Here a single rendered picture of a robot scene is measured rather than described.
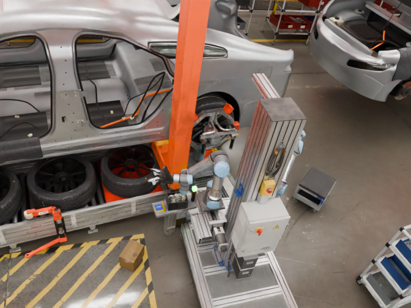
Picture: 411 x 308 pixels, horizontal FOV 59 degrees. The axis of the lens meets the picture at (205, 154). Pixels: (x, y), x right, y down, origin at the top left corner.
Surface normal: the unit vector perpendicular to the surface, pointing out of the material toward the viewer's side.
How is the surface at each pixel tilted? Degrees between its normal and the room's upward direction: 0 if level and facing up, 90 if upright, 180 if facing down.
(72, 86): 86
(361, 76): 89
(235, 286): 0
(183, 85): 90
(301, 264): 0
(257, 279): 0
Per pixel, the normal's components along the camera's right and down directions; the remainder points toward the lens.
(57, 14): 0.28, -0.43
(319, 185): 0.13, -0.72
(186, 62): 0.38, 0.67
